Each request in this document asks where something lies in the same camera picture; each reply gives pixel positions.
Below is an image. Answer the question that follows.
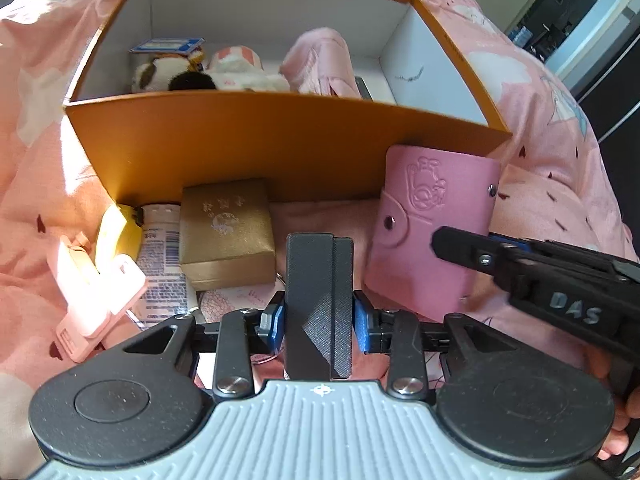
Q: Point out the gold gift box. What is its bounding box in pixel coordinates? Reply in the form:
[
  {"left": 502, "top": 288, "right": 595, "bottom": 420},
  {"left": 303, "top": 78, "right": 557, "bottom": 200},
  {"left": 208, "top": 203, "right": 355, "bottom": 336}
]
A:
[{"left": 179, "top": 177, "right": 277, "bottom": 292}]

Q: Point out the orange cardboard box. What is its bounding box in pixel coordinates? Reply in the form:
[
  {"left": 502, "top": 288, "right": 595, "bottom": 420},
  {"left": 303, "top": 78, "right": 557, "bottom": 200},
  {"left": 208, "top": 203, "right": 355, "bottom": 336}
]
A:
[{"left": 62, "top": 0, "right": 513, "bottom": 206}]

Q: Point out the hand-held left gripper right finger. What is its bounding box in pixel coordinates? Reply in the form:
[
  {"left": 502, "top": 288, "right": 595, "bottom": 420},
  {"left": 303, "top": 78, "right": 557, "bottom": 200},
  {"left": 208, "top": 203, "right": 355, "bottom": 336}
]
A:
[{"left": 352, "top": 290, "right": 506, "bottom": 401}]

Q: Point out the black textured box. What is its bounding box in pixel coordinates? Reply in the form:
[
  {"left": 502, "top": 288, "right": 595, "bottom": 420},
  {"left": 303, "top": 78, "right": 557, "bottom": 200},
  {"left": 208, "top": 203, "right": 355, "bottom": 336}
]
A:
[{"left": 285, "top": 232, "right": 355, "bottom": 381}]

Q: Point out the pink patterned paper card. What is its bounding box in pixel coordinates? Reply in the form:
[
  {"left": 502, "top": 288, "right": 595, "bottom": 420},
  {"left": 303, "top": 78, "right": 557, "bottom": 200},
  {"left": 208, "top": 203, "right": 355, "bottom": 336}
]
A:
[{"left": 196, "top": 284, "right": 281, "bottom": 323}]

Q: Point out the pink clip holder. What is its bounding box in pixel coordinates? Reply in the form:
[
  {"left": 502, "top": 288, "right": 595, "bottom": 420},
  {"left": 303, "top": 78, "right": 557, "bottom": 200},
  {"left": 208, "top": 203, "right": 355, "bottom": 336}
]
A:
[{"left": 47, "top": 232, "right": 148, "bottom": 363}]

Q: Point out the pink printed blanket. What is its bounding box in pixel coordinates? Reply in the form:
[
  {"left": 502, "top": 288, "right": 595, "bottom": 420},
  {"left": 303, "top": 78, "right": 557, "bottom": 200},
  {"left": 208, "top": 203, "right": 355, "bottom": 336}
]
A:
[{"left": 0, "top": 0, "right": 640, "bottom": 480}]

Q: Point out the pink fabric pouch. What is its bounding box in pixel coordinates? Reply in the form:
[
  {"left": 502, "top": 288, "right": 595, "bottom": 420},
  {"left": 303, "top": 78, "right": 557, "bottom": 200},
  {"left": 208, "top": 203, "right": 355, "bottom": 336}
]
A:
[{"left": 279, "top": 27, "right": 361, "bottom": 98}]

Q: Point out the white tube yellow cap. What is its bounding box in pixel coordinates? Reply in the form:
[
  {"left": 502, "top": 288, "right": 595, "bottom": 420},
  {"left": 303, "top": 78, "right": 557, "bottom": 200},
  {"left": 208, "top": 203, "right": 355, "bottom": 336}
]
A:
[{"left": 97, "top": 202, "right": 201, "bottom": 323}]

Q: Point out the grey door frame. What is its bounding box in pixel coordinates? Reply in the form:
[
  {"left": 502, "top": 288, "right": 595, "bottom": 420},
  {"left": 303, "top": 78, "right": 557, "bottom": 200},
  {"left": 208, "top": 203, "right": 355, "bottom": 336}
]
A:
[{"left": 545, "top": 0, "right": 640, "bottom": 101}]

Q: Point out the person's right hand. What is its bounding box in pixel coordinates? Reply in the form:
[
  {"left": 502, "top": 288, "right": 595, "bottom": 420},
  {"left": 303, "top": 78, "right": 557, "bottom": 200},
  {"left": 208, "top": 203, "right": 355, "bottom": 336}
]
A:
[{"left": 587, "top": 345, "right": 640, "bottom": 463}]

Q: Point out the blue white hang tag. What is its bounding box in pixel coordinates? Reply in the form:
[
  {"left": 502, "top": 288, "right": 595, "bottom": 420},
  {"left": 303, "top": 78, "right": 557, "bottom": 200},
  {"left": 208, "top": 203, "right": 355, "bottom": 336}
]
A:
[{"left": 130, "top": 36, "right": 206, "bottom": 57}]

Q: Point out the pink card wallet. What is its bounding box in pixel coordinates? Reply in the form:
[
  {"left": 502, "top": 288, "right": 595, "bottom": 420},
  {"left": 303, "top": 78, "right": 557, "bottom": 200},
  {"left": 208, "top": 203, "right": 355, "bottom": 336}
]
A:
[{"left": 362, "top": 144, "right": 502, "bottom": 323}]

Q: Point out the pink white striped plush toy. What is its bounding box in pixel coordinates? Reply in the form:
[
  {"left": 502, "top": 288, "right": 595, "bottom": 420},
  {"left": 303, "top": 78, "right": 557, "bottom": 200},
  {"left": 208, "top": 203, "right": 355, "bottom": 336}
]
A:
[{"left": 167, "top": 45, "right": 292, "bottom": 93}]

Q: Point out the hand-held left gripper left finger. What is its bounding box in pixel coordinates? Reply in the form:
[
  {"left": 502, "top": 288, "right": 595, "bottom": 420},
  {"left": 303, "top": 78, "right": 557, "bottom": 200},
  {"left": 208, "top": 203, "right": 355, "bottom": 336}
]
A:
[{"left": 122, "top": 292, "right": 286, "bottom": 401}]

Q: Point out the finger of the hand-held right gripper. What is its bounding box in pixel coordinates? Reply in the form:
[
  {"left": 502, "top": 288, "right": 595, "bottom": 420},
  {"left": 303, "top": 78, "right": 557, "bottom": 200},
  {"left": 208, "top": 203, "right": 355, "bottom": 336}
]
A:
[
  {"left": 431, "top": 226, "right": 507, "bottom": 274},
  {"left": 487, "top": 232, "right": 533, "bottom": 252}
]

